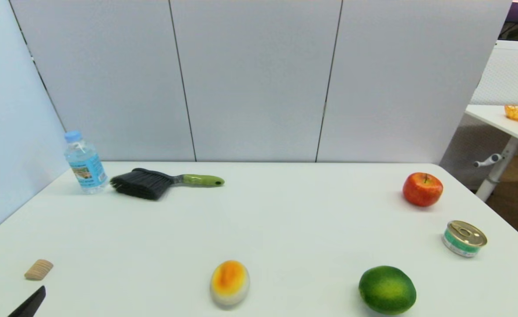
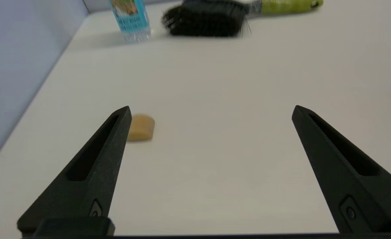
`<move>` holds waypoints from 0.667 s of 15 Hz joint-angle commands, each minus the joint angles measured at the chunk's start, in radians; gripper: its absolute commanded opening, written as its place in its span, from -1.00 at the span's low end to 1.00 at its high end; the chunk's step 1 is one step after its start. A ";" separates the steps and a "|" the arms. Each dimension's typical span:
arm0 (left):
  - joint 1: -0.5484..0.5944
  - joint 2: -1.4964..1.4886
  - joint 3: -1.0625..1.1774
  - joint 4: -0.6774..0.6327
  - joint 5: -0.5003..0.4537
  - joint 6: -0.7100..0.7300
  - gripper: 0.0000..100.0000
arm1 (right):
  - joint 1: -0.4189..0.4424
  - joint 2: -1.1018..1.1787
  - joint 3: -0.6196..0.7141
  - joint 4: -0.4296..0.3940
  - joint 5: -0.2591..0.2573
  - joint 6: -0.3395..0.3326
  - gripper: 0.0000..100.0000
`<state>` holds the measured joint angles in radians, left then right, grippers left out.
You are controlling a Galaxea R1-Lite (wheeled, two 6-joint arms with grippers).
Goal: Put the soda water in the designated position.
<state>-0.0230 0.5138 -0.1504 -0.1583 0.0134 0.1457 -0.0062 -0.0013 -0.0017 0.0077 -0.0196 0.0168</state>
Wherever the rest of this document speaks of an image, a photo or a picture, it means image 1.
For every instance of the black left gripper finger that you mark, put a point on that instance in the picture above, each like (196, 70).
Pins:
(31, 306)

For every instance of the clear soda water bottle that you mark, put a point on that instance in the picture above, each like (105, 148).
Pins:
(87, 169)

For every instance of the ridged wooden half-round block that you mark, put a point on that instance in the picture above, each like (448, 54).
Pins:
(39, 269)

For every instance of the toy half egg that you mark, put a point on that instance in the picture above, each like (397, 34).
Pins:
(229, 283)

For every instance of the green lime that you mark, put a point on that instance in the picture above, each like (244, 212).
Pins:
(387, 290)

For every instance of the red apple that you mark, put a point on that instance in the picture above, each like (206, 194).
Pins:
(422, 190)

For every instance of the round tin can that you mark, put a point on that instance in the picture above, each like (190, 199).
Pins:
(464, 240)

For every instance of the white background table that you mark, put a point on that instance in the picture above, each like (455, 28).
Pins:
(496, 117)

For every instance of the white mesh partition panel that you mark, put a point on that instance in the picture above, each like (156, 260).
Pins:
(509, 75)

